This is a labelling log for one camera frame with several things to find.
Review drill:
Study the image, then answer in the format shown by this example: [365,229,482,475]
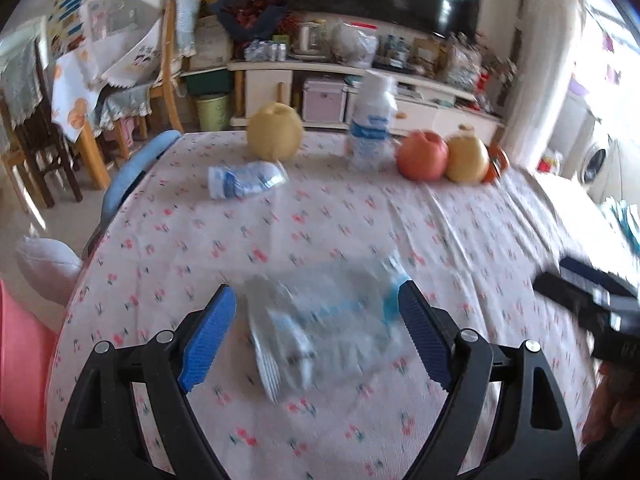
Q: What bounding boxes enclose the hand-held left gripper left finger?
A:
[52,283,237,480]

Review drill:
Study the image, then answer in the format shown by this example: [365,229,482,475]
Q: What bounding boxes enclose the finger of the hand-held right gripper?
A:
[532,272,614,319]
[559,255,640,302]

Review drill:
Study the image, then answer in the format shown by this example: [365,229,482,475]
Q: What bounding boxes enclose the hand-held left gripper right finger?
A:
[397,279,578,480]

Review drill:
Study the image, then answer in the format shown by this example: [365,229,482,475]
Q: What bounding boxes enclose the white blue plastic packet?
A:
[244,255,417,405]

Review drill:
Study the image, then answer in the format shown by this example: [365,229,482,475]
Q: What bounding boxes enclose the pink plastic bin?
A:
[0,280,58,448]

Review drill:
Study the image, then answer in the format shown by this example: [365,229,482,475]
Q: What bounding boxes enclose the person's right hand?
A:
[582,357,640,445]

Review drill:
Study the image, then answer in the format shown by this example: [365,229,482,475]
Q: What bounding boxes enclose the white washing machine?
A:
[582,142,621,196]

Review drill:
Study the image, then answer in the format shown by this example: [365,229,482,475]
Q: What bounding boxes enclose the cherry print tablecloth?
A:
[45,130,640,480]

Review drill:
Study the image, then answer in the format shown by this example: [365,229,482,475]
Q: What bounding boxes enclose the small white blue-label bottle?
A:
[207,160,287,202]

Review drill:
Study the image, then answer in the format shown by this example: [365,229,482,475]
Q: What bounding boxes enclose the small yellow pear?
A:
[446,127,490,183]

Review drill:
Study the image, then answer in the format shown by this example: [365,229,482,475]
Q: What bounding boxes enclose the blue chair cushion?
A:
[82,130,181,256]

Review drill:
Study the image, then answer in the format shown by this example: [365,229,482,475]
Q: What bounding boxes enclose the red apple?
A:
[396,130,449,182]

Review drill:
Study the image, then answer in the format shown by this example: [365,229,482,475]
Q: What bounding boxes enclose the large yellow pear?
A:
[246,101,304,161]

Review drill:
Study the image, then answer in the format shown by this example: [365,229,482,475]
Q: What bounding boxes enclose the white yogurt drink bottle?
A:
[347,71,398,166]

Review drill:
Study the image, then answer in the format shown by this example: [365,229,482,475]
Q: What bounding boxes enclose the green waste bin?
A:
[195,94,231,131]

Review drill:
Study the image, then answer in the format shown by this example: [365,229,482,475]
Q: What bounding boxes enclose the dark wooden chair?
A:
[0,40,83,208]

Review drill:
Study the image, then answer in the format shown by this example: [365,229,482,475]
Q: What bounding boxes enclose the light wooden chair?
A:
[150,0,201,133]

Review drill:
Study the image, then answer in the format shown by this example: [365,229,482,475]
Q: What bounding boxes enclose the green lace cloth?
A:
[100,82,153,131]

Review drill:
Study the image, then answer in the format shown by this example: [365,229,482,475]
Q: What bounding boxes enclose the white tv cabinet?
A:
[227,60,506,136]

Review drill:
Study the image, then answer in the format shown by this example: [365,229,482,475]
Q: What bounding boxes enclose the clear printed bag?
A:
[445,35,483,88]

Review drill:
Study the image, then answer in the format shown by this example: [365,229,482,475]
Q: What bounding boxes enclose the dark green crate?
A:
[185,67,233,96]

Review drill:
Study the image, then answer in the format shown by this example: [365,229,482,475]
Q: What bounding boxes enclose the pink storage box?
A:
[302,77,347,123]

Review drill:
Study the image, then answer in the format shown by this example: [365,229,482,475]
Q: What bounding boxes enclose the brown paper bag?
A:
[410,37,446,78]

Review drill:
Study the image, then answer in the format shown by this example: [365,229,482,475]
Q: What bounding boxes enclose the orange print tablecloth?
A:
[52,52,103,143]

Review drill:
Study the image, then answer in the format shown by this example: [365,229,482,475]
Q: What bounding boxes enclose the pack of small bottles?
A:
[245,39,288,61]

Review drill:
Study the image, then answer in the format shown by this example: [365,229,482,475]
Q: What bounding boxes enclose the white cardboard box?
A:
[190,15,233,71]

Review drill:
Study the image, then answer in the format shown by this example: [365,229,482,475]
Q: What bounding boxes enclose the clear plastic bag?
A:
[332,20,378,66]

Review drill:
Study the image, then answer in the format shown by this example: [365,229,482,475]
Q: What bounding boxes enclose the pale blue lace chair cover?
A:
[172,0,201,58]

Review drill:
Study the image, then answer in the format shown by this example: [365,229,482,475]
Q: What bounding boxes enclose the glass kettle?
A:
[292,20,331,61]

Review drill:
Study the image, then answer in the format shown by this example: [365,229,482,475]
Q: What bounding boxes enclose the white mesh food cover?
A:
[82,0,163,88]

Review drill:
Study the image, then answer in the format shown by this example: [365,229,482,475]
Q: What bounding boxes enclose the grey lace chair cover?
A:
[0,40,46,123]

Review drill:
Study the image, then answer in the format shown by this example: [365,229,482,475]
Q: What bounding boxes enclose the red flower bouquet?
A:
[209,0,288,43]

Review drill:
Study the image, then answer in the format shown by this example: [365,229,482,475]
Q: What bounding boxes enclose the colourful wall stickers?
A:
[47,0,101,51]

